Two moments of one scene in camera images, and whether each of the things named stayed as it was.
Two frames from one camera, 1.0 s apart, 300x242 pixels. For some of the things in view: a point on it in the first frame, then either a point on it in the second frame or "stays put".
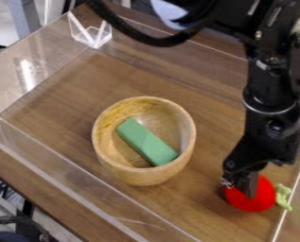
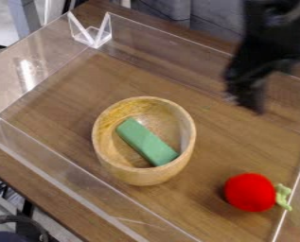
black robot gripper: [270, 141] to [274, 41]
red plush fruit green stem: [265, 196] stays put
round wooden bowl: [143, 136] stays put
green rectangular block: [157, 152] stays put
